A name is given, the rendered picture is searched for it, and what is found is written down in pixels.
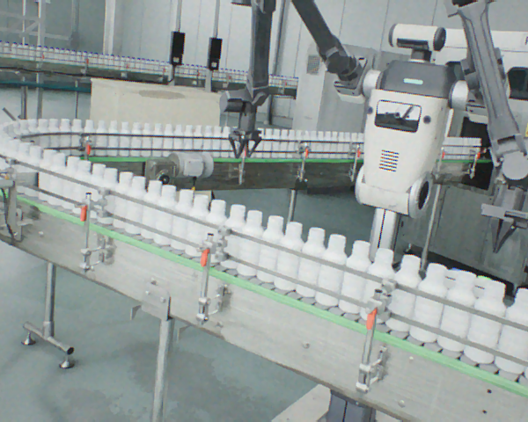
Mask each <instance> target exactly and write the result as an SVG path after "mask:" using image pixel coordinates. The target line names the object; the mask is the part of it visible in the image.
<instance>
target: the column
mask: <svg viewBox="0 0 528 422"><path fill-rule="evenodd" d="M124 11H125V3H124V0H106V25H105V39H104V54H103V57H104V58H105V57H106V54H109V58H110V57H111V55H114V59H115V58H116V55H119V56H120V60H121V49H122V35H123V23H124Z"/></svg>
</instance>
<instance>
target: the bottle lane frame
mask: <svg viewBox="0 0 528 422"><path fill-rule="evenodd" d="M17 208H19V209H21V210H22V221H23V222H27V223H29V225H25V226H22V237H21V241H19V240H17V239H15V240H14V243H13V244H12V246H14V247H17V248H19V249H20V250H22V251H26V252H28V253H30V254H32V255H34V256H36V257H38V258H41V259H44V260H46V261H47V262H49V263H51V264H54V265H56V266H59V267H61V268H63V269H65V270H67V271H69V272H72V273H74V274H76V275H78V276H81V277H83V278H85V279H87V280H89V281H91V282H93V283H95V284H98V285H100V286H102V287H104V288H109V289H111V290H113V291H115V292H117V293H119V294H121V295H125V296H127V297H128V298H130V299H133V300H135V301H137V302H140V303H142V302H143V286H144V285H145V284H146V283H147V282H151V283H154V284H156V285H158V286H160V287H164V288H166V289H167V290H168V292H169V294H170V296H171V301H170V308H169V312H168V316H169V317H172V318H174V319H176V320H179V321H181V322H182V323H184V324H188V325H190V326H192V327H194V328H196V329H198V330H200V331H203V332H206V333H208V334H209V335H210V334H211V335H214V336H216V337H218V338H220V339H223V340H225V341H227V342H228V343H230V344H233V345H235V346H237V347H240V348H242V349H244V350H246V351H248V352H250V353H253V354H255V355H257V356H260V357H261V358H263V359H265V360H269V361H271V362H273V363H275V364H277V365H279V366H281V367H285V368H287V369H288V370H289V371H291V372H294V373H296V374H298V375H301V376H303V377H305V378H307V379H309V380H312V381H314V382H316V383H318V384H321V385H323V386H325V387H327V388H329V389H332V390H334V391H336V392H339V393H341V394H342V395H344V396H346V397H350V398H352V399H354V400H356V401H358V402H360V403H362V404H366V405H368V406H369V407H371V408H373V409H376V410H378V411H381V412H383V413H385V414H387V415H388V416H390V417H393V418H396V419H397V420H399V421H402V422H528V387H527V386H525V385H523V384H520V383H519V381H518V380H517V379H516V380H515V381H512V380H509V379H506V378H504V377H501V376H499V374H498V373H497V372H496V373H494V374H492V373H490V372H488V371H485V370H483V369H480V368H479V365H476V366H475V367H474V366H471V365H469V364H466V363H464V362H462V361H460V358H457V359H453V358H450V357H448V356H445V355H442V351H440V352H438V353H436V352H434V351H431V350H429V349H427V348H424V344H423V345H421V346H418V345H415V344H413V343H410V342H407V338H404V339H400V338H396V337H394V336H392V335H390V333H391V332H387V333H384V332H382V331H378V330H375V333H374V338H373V342H372V348H371V352H370V359H369V363H370V364H372V363H373V362H374V361H376V360H377V359H378V358H377V356H378V348H379V347H380V346H382V347H384V348H386V349H387V351H386V356H385V360H381V361H380V362H379V363H378V365H380V366H383V372H382V376H381V379H377V380H376V381H374V383H372V384H371V385H370V392H368V393H367V394H366V395H365V394H363V397H358V396H357V395H356V384H357V382H358V379H359V375H360V371H359V365H360V363H361V360H362V355H363V348H364V342H365V338H366V333H367V329H366V326H365V325H363V324H359V323H358V321H359V320H357V321H351V320H349V319H347V318H345V317H344V315H345V314H344V315H341V316H338V315H336V314H334V313H331V312H329V309H327V310H323V309H320V308H317V307H315V306H314V304H313V305H310V304H308V303H305V302H301V301H300V300H301V299H302V298H301V299H298V300H296V299H294V298H291V297H288V296H287V294H286V295H283V294H281V293H278V292H276V291H275V289H268V288H266V287H262V286H261V284H260V285H257V284H254V283H252V282H250V281H249V280H243V279H240V278H239V277H237V275H231V274H227V273H226V272H220V271H218V270H216V269H214V267H212V268H210V271H209V284H208V293H207V297H209V298H211V297H213V296H216V295H218V293H217V290H218V283H222V284H224V295H220V296H219V297H218V298H217V299H219V300H221V301H223V305H222V311H221V312H220V311H218V312H217V313H216V314H215V315H213V316H210V317H209V321H208V322H207V323H205V324H203V326H199V325H197V321H198V320H196V315H197V313H198V312H199V306H200V304H199V303H198V299H199V297H200V296H201V290H202V276H203V267H201V264H199V263H197V262H194V261H192V259H187V258H183V257H181V255H176V254H174V253H172V252H171V251H165V250H163V249H161V247H160V248H158V247H156V246H153V245H151V244H147V243H144V242H142V240H136V239H134V238H132V236H125V235H122V233H118V232H115V231H114V230H113V229H105V228H101V227H100V226H98V225H97V224H93V223H90V236H89V249H97V248H98V247H99V238H100V237H103V238H105V240H104V248H101V249H99V250H98V251H93V252H92V255H91V262H90V264H93V263H96V262H98V257H99V251H101V252H103V262H100V263H99V264H97V265H95V266H92V268H91V270H90V271H89V272H87V273H86V274H82V273H81V272H82V269H80V264H81V263H82V257H83V255H82V254H81V249H82V248H83V242H84V222H81V219H80V218H76V217H74V216H72V215H67V214H65V213H64V212H60V211H58V210H55V209H53V208H51V207H48V206H44V205H41V204H40V203H37V202H34V201H33V200H28V199H27V198H23V197H20V196H19V195H17ZM215 310H216V299H214V300H212V301H211V304H210V305H209V313H212V312H214V311H215Z"/></svg>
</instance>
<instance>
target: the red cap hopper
mask: <svg viewBox="0 0 528 422"><path fill-rule="evenodd" d="M0 16H2V17H7V18H19V19H20V21H18V22H17V23H16V24H15V25H13V26H12V27H11V28H10V29H9V30H7V31H6V32H5V33H4V35H5V36H7V35H9V34H10V33H11V32H12V31H13V30H15V29H16V28H17V27H18V26H19V25H21V24H22V23H23V22H24V23H23V33H22V34H20V35H19V38H20V39H23V48H24V47H25V44H28V48H29V33H30V32H31V31H32V30H33V29H34V28H35V27H36V26H39V31H38V46H41V50H43V49H44V48H43V47H44V43H45V21H46V0H40V7H39V17H32V16H30V0H24V15H20V14H14V13H8V12H1V11H0ZM30 20H34V21H36V22H35V23H34V24H33V25H31V26H30V27H29V25H30ZM36 83H43V75H37V77H36ZM36 100H37V101H36V120H37V122H38V124H37V125H38V126H39V119H42V108H43V101H42V88H40V87H36ZM27 103H28V100H27V86H26V120H27ZM2 110H4V111H5V112H6V113H7V114H8V115H9V116H10V117H11V118H12V120H13V121H18V120H17V119H16V118H15V117H14V116H13V115H12V114H11V113H10V112H9V111H8V110H7V109H6V108H3V109H2ZM38 126H37V127H38Z"/></svg>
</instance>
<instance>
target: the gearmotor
mask: <svg viewBox="0 0 528 422"><path fill-rule="evenodd" d="M213 170H214V161H213V158H212V156H211V155H210V154H209V153H193V152H173V153H171V154H170V155H169V156H168V157H167V159H150V160H146V166H145V176H144V177H145V190H146V192H148V191H149V188H148V187H149V183H150V180H158V181H162V182H163V183H162V186H165V185H169V186H175V178H191V179H192V180H193V181H194V183H195V181H196V179H197V178H208V177H210V176H211V175H212V173H213ZM194 183H193V188H192V191H194Z"/></svg>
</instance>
